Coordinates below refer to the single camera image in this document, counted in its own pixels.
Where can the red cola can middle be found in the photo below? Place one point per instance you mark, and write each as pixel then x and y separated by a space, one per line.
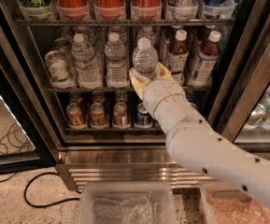
pixel 110 9

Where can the clear water bottle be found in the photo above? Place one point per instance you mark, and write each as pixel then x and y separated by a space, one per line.
pixel 115 52
pixel 86 63
pixel 145 58

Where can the green white can middle shelf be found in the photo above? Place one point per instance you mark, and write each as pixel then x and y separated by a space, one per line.
pixel 60 74

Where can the clear bin with pink wrap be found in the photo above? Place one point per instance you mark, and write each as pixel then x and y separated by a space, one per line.
pixel 220 203

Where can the red cola can right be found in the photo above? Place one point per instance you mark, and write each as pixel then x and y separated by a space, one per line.
pixel 146 9

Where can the blue silver can top left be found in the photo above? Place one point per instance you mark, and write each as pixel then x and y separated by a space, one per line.
pixel 181 10

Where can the tea bottle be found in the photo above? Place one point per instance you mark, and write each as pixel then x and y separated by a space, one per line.
pixel 176 55
pixel 204 58

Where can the clear bin with bubble wrap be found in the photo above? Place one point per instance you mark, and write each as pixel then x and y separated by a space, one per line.
pixel 135 202

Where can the red cola can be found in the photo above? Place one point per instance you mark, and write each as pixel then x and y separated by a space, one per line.
pixel 146 9
pixel 73 9
pixel 110 9

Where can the blue silver can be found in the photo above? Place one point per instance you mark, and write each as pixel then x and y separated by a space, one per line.
pixel 216 9
pixel 181 10

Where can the open fridge glass door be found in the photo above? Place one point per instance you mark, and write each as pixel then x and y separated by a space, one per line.
pixel 3 109

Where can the gold can front right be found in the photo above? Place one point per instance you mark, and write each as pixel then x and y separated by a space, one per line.
pixel 120 115

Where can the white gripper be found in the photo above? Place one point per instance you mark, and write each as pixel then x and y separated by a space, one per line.
pixel 159 91

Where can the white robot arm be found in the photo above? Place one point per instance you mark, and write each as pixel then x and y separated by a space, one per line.
pixel 193 144

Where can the tea bottle left front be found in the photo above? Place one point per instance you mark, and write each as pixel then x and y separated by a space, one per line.
pixel 176 55

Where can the blue can front left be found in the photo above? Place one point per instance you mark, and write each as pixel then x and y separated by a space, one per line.
pixel 142 117

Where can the gold can front middle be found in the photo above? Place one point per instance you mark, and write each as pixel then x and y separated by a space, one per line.
pixel 98 116

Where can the rear water bottle right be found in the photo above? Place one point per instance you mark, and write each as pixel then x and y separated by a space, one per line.
pixel 147 32

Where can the gold can front left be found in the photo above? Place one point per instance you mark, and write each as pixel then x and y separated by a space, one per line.
pixel 76 118

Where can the tea bottle right front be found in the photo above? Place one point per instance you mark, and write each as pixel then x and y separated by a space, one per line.
pixel 204 58

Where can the stainless steel fridge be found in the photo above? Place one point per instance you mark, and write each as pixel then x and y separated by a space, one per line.
pixel 237 83

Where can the red cola can left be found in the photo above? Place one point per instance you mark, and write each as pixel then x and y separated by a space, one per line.
pixel 73 9

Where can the blue silver can top right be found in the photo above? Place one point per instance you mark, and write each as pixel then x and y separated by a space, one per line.
pixel 216 9

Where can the gold can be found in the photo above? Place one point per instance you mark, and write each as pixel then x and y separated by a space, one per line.
pixel 98 116
pixel 120 115
pixel 76 118

